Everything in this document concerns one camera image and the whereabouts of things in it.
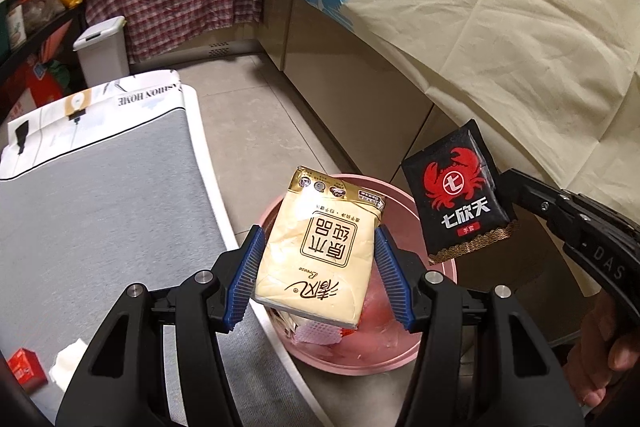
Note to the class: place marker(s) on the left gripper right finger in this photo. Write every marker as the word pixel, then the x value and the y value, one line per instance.
pixel 397 288

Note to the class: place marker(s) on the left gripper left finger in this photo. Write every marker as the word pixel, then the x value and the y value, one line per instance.
pixel 239 270

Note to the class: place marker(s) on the beige tissue pack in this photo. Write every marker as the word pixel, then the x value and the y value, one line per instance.
pixel 319 254

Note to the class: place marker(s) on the white foam net sleeve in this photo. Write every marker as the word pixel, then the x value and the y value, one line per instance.
pixel 317 333

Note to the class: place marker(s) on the black crab snack packet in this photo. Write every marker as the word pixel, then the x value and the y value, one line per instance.
pixel 454 184

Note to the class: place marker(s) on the white paper box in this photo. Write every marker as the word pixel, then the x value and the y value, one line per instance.
pixel 66 363

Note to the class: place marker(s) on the white small trash bin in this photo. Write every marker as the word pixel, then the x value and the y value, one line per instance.
pixel 102 53

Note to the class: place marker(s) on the person's right hand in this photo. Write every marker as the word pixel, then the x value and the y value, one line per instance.
pixel 599 353

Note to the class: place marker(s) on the grey table mat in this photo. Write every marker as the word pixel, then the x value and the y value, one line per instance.
pixel 111 222

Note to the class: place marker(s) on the red cigarette box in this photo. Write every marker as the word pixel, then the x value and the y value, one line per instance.
pixel 27 370

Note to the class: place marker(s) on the cream cloth sheet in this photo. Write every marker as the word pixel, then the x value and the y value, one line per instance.
pixel 554 84

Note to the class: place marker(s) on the black shelf rack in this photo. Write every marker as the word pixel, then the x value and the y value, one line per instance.
pixel 35 6

